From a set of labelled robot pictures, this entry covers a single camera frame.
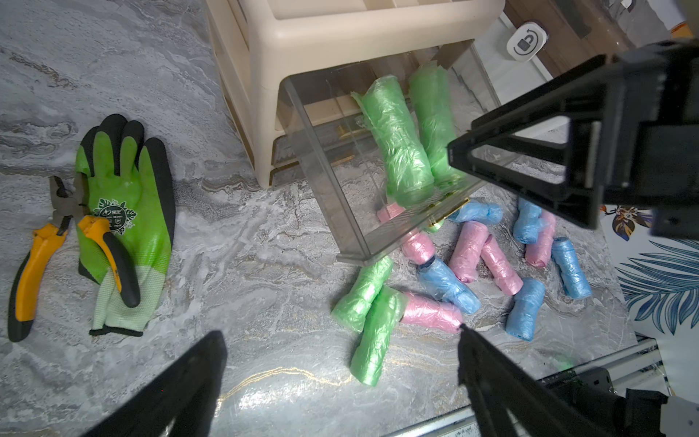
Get pink bag roll five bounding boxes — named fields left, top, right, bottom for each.
left=525, top=210, right=556, bottom=269

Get pink bag roll three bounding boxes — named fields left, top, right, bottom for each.
left=481, top=235, right=524, bottom=296

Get green bag roll one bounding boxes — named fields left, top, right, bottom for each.
left=331, top=256, right=393, bottom=332

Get green bag roll five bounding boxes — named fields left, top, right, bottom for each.
left=352, top=75, right=434, bottom=209

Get yellow handled pliers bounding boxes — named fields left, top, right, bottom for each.
left=7, top=174, right=142, bottom=343

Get beige drawer organizer cabinet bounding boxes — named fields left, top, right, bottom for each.
left=203, top=1, right=505, bottom=189

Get pink bag roll four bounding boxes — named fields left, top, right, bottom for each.
left=402, top=292, right=463, bottom=334

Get blue bag roll three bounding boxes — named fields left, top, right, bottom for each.
left=448, top=200, right=503, bottom=226

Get blue bag roll four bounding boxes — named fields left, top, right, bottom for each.
left=513, top=198, right=545, bottom=245

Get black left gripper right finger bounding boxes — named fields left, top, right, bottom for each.
left=458, top=324, right=601, bottom=436

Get blue bag roll two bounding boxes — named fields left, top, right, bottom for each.
left=505, top=278, right=545, bottom=342

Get pink bag roll two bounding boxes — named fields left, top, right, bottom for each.
left=448, top=221, right=490, bottom=284

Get green black work glove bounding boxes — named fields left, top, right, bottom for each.
left=76, top=114, right=176, bottom=337

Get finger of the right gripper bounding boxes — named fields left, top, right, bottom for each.
left=448, top=41, right=698, bottom=229

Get blue bag roll five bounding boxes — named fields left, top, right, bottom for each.
left=552, top=238, right=592, bottom=300

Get pink bag roll one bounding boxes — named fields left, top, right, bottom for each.
left=376, top=202, right=435, bottom=266

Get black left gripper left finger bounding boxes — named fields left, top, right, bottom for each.
left=86, top=331, right=228, bottom=436

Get blue bag roll one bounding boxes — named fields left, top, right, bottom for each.
left=417, top=257, right=482, bottom=314

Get green bag roll four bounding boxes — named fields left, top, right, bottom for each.
left=409, top=61, right=466, bottom=188

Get brown lid storage box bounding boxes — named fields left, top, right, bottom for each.
left=447, top=0, right=684, bottom=105

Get green bag roll two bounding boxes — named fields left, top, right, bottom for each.
left=349, top=286, right=409, bottom=387

